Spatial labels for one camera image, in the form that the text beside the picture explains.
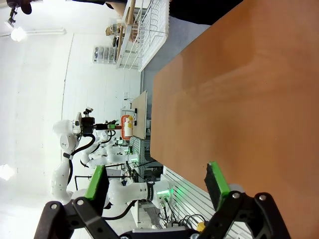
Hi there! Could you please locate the black green-padded right gripper finger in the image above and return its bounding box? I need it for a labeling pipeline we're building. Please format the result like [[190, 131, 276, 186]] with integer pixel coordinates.
[[199, 161, 291, 239]]

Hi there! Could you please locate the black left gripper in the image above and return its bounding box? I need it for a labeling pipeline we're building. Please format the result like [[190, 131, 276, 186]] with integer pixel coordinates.
[[33, 117, 123, 239]]

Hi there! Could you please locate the white cup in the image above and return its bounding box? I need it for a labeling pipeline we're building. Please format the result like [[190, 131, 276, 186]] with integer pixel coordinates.
[[124, 118, 134, 137]]

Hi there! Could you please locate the white plastic drip tray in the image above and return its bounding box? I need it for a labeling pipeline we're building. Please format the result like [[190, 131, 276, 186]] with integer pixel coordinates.
[[138, 0, 170, 72]]

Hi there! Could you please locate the white wire dish rack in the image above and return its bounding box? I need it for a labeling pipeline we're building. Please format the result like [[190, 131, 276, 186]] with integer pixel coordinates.
[[116, 0, 170, 72]]

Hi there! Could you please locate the person's bare forearm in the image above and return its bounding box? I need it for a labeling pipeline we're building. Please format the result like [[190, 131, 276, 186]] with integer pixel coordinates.
[[105, 1, 128, 17]]

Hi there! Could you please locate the white slotted mounting plate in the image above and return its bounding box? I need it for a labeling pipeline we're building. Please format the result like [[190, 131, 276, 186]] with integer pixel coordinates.
[[160, 166, 252, 239]]

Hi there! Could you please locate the light wooden board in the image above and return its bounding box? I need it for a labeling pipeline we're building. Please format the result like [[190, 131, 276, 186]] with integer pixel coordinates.
[[131, 90, 148, 140]]

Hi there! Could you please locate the clear plastic drawer unit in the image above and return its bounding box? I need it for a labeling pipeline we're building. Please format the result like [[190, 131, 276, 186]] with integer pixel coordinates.
[[93, 45, 118, 64]]

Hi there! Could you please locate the round ceiling lamp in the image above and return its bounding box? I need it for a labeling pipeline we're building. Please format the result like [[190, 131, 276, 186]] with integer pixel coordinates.
[[9, 26, 27, 42]]

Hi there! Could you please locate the person's dark clothed torso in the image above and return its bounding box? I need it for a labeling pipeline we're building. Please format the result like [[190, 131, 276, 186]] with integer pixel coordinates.
[[168, 0, 244, 26]]

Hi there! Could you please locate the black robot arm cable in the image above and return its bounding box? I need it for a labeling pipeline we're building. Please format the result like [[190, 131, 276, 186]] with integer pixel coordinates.
[[63, 133, 97, 186]]

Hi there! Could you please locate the black base cable bundle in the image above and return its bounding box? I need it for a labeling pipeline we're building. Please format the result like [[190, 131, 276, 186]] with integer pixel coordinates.
[[158, 195, 207, 229]]

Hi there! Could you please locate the black ceiling mounted camera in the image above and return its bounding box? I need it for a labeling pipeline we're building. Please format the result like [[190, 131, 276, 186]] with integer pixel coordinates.
[[4, 6, 18, 28]]

